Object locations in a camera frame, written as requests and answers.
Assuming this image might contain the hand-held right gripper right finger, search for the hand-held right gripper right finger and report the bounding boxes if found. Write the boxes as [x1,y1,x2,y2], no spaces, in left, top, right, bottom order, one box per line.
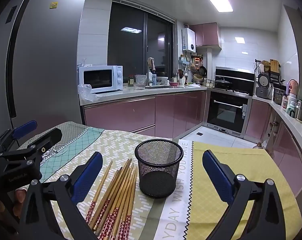
[202,150,286,240]

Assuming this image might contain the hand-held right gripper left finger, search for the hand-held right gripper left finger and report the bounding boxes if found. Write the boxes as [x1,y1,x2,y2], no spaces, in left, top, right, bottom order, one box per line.
[18,151,103,240]

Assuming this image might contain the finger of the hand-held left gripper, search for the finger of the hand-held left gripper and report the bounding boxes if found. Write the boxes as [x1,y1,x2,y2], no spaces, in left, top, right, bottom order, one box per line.
[0,120,38,155]
[0,127,63,168]

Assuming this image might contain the bundle of wooden chopsticks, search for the bundle of wooden chopsticks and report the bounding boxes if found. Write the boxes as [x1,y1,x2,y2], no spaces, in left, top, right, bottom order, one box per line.
[85,158,139,240]

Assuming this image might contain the black mesh utensil holder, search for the black mesh utensil holder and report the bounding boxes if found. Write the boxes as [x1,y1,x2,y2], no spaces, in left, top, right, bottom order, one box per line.
[134,138,184,199]

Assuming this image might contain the person's left hand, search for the person's left hand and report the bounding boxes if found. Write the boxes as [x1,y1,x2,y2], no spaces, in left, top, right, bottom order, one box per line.
[12,189,27,219]

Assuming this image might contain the patterned printed tablecloth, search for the patterned printed tablecloth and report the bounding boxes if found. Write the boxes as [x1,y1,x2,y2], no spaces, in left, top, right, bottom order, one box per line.
[15,121,302,240]

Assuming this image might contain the clear plastic bag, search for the clear plastic bag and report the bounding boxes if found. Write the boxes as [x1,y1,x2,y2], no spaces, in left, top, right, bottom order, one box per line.
[78,84,98,103]

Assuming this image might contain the built-in black oven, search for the built-in black oven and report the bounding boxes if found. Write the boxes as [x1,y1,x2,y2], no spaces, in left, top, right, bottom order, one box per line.
[206,90,250,133]

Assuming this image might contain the grey refrigerator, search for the grey refrigerator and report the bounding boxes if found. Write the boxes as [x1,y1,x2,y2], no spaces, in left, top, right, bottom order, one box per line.
[0,0,91,150]

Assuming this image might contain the pink lower kitchen cabinets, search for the pink lower kitchen cabinets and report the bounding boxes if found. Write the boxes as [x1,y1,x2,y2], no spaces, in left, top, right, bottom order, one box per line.
[83,90,302,198]

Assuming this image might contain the white microwave oven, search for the white microwave oven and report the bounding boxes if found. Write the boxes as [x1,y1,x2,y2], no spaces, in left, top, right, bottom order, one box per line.
[78,65,123,94]

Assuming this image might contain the black wok with lid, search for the black wok with lid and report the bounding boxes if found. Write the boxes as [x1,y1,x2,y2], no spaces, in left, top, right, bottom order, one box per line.
[206,78,233,89]

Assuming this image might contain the grey kitchen countertop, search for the grey kitchen countertop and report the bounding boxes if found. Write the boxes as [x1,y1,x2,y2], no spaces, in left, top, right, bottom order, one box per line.
[78,84,302,155]

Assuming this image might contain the black range hood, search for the black range hood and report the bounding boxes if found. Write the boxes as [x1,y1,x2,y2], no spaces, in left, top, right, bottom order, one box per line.
[215,66,256,89]

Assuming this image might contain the steel pot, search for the steel pot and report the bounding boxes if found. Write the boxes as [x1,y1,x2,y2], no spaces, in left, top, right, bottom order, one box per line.
[273,87,286,105]

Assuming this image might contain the grey rice cooker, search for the grey rice cooker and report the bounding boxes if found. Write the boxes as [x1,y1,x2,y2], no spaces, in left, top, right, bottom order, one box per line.
[255,72,273,99]

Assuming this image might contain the clear plastic container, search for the clear plastic container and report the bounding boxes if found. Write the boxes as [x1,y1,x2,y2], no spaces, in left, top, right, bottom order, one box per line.
[134,74,146,90]

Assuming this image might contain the pink kettle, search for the pink kettle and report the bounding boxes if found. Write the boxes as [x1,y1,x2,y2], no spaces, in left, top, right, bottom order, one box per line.
[288,79,298,95]

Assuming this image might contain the steel kitchen faucet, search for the steel kitchen faucet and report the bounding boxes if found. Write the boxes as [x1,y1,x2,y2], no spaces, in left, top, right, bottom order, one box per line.
[146,57,156,87]

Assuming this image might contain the dark kitchen window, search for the dark kitchen window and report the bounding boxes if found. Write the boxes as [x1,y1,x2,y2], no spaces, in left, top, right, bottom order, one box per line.
[107,0,175,88]

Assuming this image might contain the wooden cutting board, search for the wooden cutting board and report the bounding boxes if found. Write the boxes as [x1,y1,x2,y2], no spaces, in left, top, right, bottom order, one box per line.
[270,59,281,73]

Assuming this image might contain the ceiling light panel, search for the ceiling light panel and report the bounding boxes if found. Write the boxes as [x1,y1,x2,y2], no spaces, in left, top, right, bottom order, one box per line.
[205,0,234,12]

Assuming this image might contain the white wired earphones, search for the white wired earphones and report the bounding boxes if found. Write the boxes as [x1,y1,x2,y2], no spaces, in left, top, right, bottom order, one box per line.
[41,144,69,159]

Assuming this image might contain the white wall water heater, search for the white wall water heater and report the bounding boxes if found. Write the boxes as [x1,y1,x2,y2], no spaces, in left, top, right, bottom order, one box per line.
[182,27,196,53]

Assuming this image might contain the pink upper wall cabinet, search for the pink upper wall cabinet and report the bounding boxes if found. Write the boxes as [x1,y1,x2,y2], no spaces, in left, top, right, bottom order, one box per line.
[189,22,222,50]

